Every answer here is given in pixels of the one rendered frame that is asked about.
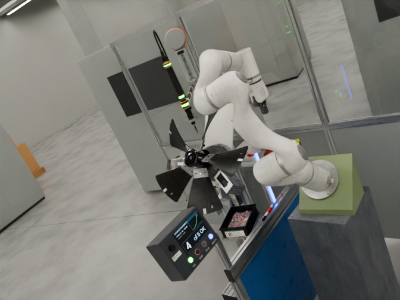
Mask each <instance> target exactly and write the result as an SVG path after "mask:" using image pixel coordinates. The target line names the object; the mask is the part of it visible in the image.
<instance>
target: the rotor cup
mask: <svg viewBox="0 0 400 300"><path fill-rule="evenodd" d="M208 154H211V152H210V151H209V150H206V149H203V150H198V149H193V148H191V149H188V150H187V151H186V153H185V157H184V162H185V164H186V166H187V167H190V168H194V167H197V168H207V171H208V170H209V169H210V167H211V166H212V165H211V164H210V163H208V162H206V163H201V162H202V161H201V160H203V159H204V158H205V157H206V156H207V155H208ZM190 156H192V159H191V160H190ZM198 157H201V158H202V159H201V158H198Z"/></svg>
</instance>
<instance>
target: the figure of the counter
mask: <svg viewBox="0 0 400 300"><path fill-rule="evenodd" d="M182 247H183V248H184V249H185V251H186V252H187V254H189V253H190V251H191V250H193V248H194V247H195V245H194V244H193V243H192V241H191V240H190V239H189V237H188V238H187V239H186V240H185V241H184V242H183V243H182Z"/></svg>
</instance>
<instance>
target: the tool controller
mask: <svg viewBox="0 0 400 300"><path fill-rule="evenodd" d="M209 233H211V234H212V235H213V239H211V240H210V239H209V238H208V234H209ZM188 237H189V239H190V240H191V241H192V243H193V244H194V245H195V247H194V248H193V250H191V251H190V253H189V254H188V253H187V252H186V251H185V249H184V248H183V247H182V243H183V242H184V241H185V240H186V239H187V238H188ZM219 240H220V238H219V237H218V236H217V234H216V233H215V231H214V230H213V228H212V227H211V226H210V224H209V223H208V222H207V220H206V219H205V217H204V216H203V215H202V213H201V212H200V210H199V209H198V207H197V206H194V207H190V208H187V209H185V210H182V211H181V212H180V213H179V214H178V215H177V216H176V217H175V218H174V219H173V220H172V221H171V222H170V223H169V224H168V225H167V226H166V227H165V228H164V229H163V230H162V231H161V232H160V233H159V234H158V235H157V236H156V237H155V238H154V239H153V240H152V241H151V242H150V243H149V244H148V245H147V246H146V248H147V250H148V251H149V252H150V254H151V255H152V256H153V258H154V259H155V260H156V262H157V263H158V265H159V266H160V267H161V268H162V270H163V271H164V272H165V274H166V275H167V277H168V278H169V279H170V280H171V281H172V282H177V281H185V280H187V278H188V277H189V276H190V275H191V274H192V272H193V271H194V270H195V269H196V268H197V266H198V265H199V264H200V263H201V261H202V260H203V259H204V258H205V257H206V256H207V254H208V253H209V252H210V250H212V248H213V247H214V246H215V244H216V243H217V242H218V241H219ZM202 241H206V243H207V245H206V247H203V246H202V245H201V243H202ZM195 249H199V250H200V254H199V255H196V254H195ZM189 257H192V258H193V263H191V264H190V263H188V258H189Z"/></svg>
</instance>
